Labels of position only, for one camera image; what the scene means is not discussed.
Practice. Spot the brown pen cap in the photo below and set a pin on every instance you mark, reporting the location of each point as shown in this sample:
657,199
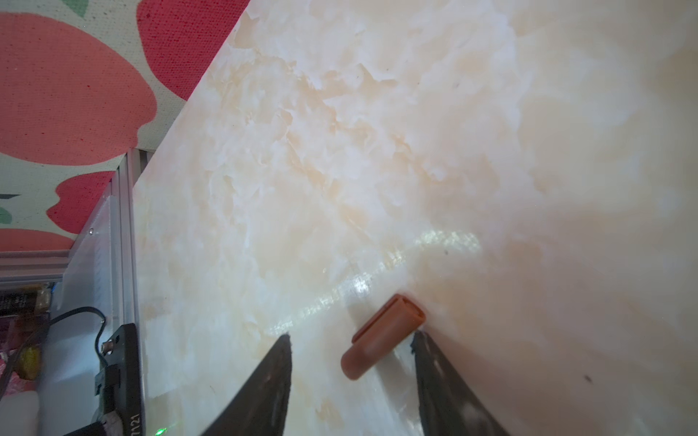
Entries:
390,325

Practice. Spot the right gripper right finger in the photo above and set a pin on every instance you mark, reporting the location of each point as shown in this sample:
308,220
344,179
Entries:
447,405

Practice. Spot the aluminium front rail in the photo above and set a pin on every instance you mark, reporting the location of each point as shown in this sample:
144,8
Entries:
59,306

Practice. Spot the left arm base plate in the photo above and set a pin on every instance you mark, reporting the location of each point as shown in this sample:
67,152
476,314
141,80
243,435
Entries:
118,386

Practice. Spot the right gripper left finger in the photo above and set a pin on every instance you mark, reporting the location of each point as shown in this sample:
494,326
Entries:
260,406

